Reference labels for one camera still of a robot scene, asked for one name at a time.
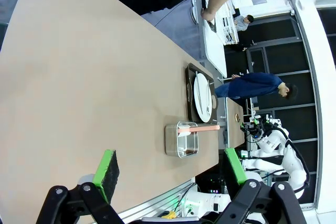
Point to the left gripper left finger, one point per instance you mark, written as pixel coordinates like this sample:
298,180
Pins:
86,200

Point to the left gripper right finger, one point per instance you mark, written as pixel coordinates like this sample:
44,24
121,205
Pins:
252,203

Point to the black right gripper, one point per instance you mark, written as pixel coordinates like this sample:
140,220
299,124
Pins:
254,131

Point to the dark grey cloth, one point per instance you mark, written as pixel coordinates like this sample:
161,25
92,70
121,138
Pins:
212,26

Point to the person's right hand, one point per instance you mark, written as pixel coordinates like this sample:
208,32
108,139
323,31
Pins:
208,14

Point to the brown background table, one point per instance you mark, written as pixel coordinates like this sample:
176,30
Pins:
232,129

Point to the person in blue sweater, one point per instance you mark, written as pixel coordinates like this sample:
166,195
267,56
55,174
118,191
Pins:
252,85

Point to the white round plate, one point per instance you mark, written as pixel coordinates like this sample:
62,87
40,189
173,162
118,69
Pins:
204,95

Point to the silver table knife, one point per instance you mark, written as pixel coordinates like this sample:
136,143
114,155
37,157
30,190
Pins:
198,93

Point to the dark brown serving tray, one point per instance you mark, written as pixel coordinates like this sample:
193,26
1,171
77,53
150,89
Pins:
189,95

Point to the rectangular stainless steel tray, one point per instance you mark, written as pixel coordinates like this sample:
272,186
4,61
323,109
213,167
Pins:
173,140

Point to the yellow plug connector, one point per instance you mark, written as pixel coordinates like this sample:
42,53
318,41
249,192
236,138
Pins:
168,214

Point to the white side table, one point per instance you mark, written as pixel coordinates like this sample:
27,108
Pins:
215,51

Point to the seated person in grey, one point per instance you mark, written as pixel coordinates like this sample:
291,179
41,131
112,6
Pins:
241,23

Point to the aluminium table frame rail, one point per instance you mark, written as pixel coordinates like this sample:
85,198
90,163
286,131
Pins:
157,200

